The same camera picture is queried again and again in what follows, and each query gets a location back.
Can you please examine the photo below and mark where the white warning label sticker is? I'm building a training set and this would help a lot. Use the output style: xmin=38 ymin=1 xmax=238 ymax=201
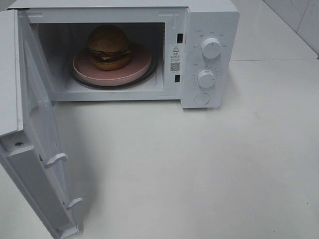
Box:
xmin=168 ymin=44 xmax=185 ymax=74

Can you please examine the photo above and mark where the pink round plate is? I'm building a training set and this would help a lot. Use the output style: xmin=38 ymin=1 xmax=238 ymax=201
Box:
xmin=72 ymin=43 xmax=152 ymax=87

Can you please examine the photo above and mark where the burger with lettuce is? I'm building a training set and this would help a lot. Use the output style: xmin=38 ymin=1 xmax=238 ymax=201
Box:
xmin=87 ymin=25 xmax=131 ymax=71

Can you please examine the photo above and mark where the upper white microwave knob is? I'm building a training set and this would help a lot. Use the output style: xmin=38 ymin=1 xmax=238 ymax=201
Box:
xmin=201 ymin=36 xmax=222 ymax=59

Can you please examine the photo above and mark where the round white door release button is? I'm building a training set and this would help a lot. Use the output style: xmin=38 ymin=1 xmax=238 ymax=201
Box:
xmin=194 ymin=93 xmax=209 ymax=105

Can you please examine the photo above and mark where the white microwave knob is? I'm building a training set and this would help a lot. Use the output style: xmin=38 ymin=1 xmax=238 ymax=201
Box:
xmin=197 ymin=70 xmax=216 ymax=88
xmin=201 ymin=36 xmax=222 ymax=59

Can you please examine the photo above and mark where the white microwave oven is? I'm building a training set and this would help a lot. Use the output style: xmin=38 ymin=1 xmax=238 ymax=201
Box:
xmin=7 ymin=0 xmax=240 ymax=108

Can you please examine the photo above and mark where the glass microwave turntable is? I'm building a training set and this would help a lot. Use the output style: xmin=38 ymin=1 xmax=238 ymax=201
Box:
xmin=69 ymin=60 xmax=159 ymax=90

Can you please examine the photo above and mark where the white microwave door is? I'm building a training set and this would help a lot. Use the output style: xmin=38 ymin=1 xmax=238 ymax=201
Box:
xmin=0 ymin=9 xmax=82 ymax=239

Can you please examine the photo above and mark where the lower white microwave knob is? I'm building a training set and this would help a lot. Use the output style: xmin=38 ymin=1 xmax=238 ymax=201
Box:
xmin=197 ymin=70 xmax=216 ymax=88

